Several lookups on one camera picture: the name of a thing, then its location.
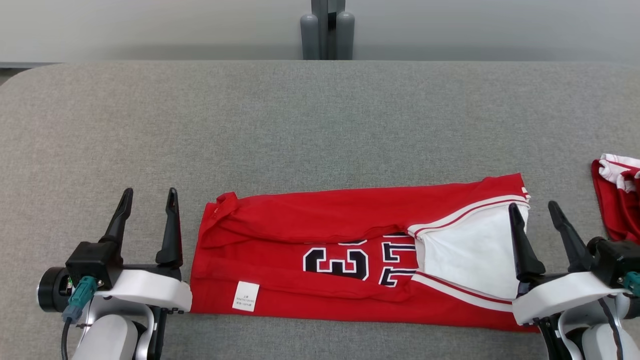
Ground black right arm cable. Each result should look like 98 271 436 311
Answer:
597 296 625 360

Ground grey metal frame post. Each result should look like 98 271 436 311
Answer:
300 0 356 61

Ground red shorts with white stripe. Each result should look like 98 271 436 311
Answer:
591 153 640 246

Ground teal left camera connector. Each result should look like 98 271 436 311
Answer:
62 275 99 324

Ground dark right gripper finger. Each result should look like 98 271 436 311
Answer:
548 200 595 274
508 202 547 283

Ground red Bulls basketball jersey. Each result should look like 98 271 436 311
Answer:
190 173 540 334

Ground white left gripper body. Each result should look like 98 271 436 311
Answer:
95 262 193 314

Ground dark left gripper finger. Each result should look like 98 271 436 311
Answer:
99 188 134 252
155 188 184 268

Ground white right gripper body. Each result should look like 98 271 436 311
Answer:
512 271 632 326

